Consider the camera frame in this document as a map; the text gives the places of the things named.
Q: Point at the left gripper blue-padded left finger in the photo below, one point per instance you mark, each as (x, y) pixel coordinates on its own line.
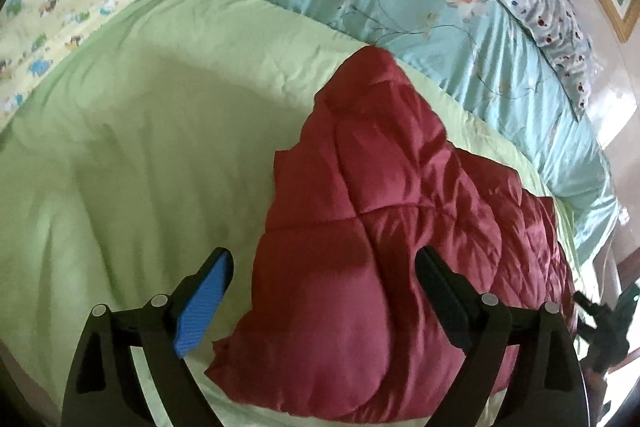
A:
(195, 301)

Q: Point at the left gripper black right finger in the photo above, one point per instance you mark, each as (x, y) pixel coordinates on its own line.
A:
(453, 298)

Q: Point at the dark red quilted puffer coat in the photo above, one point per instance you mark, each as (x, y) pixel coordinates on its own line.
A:
(339, 328)

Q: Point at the light green bed quilt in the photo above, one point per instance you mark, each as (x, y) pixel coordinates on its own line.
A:
(145, 149)

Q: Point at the grey dotted pillow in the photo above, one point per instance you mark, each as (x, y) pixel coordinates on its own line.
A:
(557, 32)

